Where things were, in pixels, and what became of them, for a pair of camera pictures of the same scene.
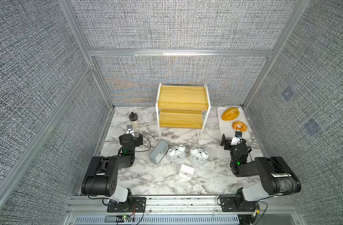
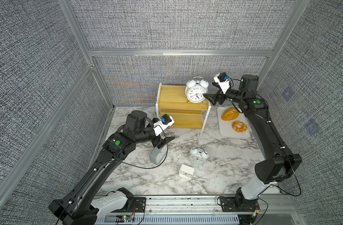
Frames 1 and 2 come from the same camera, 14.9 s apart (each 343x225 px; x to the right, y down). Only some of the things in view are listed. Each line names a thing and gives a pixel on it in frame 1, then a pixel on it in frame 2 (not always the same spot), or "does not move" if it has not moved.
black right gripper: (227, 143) -> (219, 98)
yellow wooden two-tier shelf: (182, 107) does not move
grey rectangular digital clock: (159, 152) does not move
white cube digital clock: (186, 172) does not move
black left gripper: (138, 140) -> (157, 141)
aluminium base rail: (93, 210) does not move
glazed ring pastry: (239, 126) does not move
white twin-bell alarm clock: (176, 153) -> (195, 89)
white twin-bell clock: (198, 156) does not move
